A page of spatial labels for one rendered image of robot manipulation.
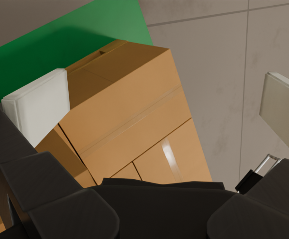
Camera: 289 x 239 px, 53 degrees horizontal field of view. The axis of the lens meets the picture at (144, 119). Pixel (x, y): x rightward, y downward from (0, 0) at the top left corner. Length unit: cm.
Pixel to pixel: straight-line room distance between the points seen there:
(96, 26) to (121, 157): 79
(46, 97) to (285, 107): 13
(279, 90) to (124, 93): 111
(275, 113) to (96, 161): 117
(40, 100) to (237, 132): 266
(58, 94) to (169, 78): 121
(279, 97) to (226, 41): 223
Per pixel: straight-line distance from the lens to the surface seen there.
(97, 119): 124
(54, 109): 18
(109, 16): 179
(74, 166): 87
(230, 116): 263
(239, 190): 80
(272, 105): 19
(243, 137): 288
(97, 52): 175
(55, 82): 18
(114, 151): 134
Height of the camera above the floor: 163
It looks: 53 degrees down
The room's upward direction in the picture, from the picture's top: 120 degrees clockwise
